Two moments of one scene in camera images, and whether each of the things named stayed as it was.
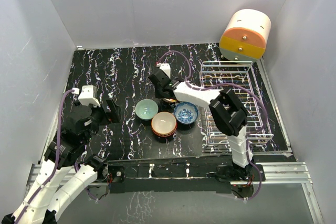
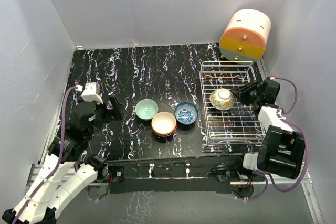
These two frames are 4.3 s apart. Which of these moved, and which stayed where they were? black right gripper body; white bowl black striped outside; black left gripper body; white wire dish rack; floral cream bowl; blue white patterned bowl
Moved: black right gripper body; floral cream bowl
Stayed: white wire dish rack; blue white patterned bowl; white bowl black striped outside; black left gripper body
